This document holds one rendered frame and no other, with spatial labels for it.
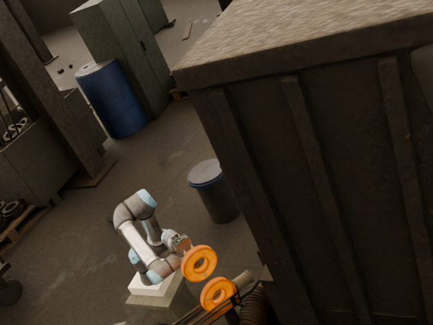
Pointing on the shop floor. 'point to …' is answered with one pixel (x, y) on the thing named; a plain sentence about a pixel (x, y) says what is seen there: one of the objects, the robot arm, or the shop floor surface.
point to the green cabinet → (127, 48)
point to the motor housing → (258, 309)
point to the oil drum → (112, 98)
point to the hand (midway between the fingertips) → (197, 260)
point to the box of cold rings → (42, 153)
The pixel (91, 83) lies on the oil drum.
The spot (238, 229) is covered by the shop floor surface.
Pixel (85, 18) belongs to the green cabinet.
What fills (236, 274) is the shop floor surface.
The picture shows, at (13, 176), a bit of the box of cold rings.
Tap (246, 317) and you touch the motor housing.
